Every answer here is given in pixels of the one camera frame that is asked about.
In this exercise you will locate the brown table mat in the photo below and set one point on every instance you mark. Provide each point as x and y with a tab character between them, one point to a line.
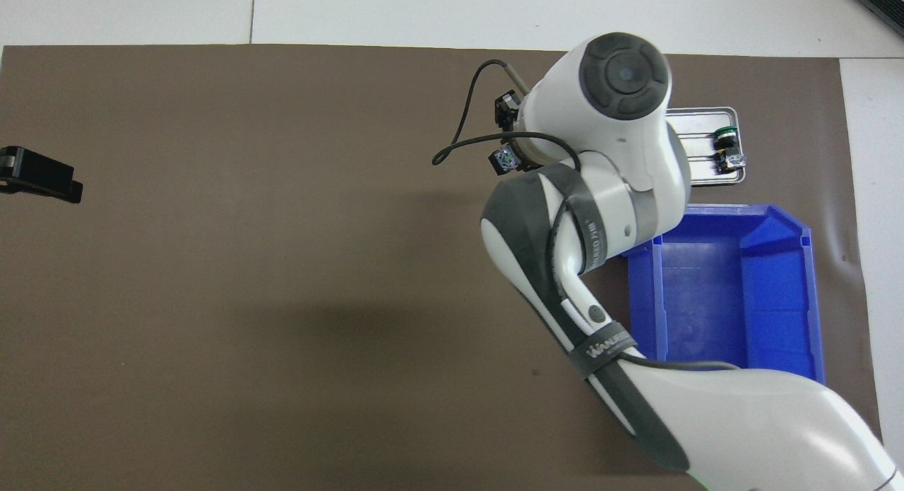
282	300

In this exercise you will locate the silver metal tray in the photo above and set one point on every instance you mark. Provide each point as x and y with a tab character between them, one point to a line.
706	120

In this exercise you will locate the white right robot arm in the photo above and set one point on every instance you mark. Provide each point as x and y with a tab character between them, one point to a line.
706	420

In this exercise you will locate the blue plastic storage bin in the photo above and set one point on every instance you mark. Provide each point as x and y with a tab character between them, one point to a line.
706	300

